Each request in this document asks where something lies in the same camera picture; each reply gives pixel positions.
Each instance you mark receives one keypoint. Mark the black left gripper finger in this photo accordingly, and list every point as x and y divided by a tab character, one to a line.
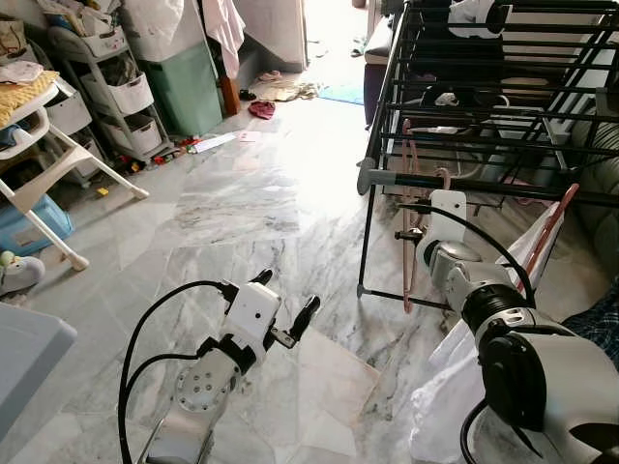
261	278
306	319

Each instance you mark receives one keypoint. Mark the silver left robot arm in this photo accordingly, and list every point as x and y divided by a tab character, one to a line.
198	387

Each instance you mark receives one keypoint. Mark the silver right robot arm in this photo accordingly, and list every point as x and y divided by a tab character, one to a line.
561	377

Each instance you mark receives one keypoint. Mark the red plastic hanger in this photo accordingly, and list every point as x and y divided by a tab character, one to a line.
551	230

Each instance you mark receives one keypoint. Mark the black metal drying rack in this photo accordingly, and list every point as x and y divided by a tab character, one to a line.
372	179

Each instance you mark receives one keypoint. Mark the white paper sheet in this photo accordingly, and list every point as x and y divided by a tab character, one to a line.
213	143

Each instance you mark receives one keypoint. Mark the white shirt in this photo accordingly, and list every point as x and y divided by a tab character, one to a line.
455	387

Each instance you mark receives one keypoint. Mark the blue floor mat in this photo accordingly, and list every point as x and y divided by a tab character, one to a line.
342	95

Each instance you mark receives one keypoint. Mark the red slipper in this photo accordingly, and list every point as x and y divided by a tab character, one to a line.
261	109

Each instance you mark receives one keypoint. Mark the dark grey sofa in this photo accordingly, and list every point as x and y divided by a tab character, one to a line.
604	208

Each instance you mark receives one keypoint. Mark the blue plaid shirt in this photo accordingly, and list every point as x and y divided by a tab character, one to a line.
595	324

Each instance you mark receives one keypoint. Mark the white baby high chair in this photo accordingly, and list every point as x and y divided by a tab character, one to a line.
97	169

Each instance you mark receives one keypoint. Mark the green storage bin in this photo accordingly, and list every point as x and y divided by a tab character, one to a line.
189	92

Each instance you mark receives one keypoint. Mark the grey drawer trolley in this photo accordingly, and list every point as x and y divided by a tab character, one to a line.
121	95

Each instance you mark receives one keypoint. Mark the light blue box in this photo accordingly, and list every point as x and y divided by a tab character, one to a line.
29	227

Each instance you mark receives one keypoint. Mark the grey folding table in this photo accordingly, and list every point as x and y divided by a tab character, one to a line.
29	358

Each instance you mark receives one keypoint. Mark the pink white garment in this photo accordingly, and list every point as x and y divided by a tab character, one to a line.
224	34

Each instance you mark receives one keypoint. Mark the white bag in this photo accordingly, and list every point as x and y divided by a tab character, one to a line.
164	29

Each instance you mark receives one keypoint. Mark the yellow quilted cushion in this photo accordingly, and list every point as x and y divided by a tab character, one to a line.
24	101

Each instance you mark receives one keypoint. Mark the small white cloth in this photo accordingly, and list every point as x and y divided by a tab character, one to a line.
19	72

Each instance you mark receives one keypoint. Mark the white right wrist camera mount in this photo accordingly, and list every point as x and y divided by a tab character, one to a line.
447	217

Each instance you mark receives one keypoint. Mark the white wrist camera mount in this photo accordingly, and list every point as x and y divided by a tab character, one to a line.
447	217
251	314

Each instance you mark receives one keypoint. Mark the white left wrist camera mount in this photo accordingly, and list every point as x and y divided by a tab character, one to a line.
251	314

